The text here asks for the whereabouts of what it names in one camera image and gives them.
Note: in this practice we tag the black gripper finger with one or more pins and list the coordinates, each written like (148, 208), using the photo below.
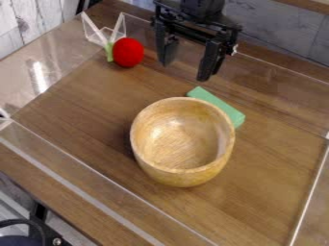
(166, 43)
(211, 60)

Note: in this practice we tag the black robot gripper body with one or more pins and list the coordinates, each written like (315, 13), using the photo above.
(190, 15)

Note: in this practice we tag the red felt fruit ball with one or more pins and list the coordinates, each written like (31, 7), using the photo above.
(126, 52)

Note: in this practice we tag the green rectangular block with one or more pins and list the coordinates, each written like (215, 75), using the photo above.
(237, 116)

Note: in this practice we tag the round wooden bowl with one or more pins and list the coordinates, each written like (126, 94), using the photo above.
(182, 139)

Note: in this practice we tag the black table clamp stand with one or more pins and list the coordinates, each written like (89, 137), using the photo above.
(43, 231)

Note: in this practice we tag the clear acrylic tray enclosure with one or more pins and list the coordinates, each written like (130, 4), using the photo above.
(65, 149)

